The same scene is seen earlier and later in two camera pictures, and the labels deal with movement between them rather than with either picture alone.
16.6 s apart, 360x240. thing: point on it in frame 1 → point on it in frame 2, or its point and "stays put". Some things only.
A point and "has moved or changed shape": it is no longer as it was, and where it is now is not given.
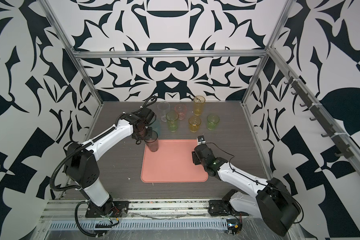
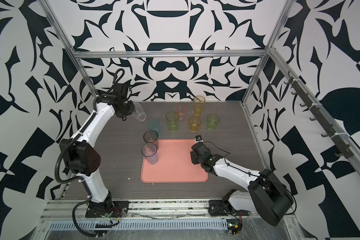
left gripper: [138, 137] → [131, 103]
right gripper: [195, 157] stays put
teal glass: [156, 127] stays put
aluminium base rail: [64, 209] stays put
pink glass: [180, 109] stays put
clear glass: [164, 105] has moved or changed shape
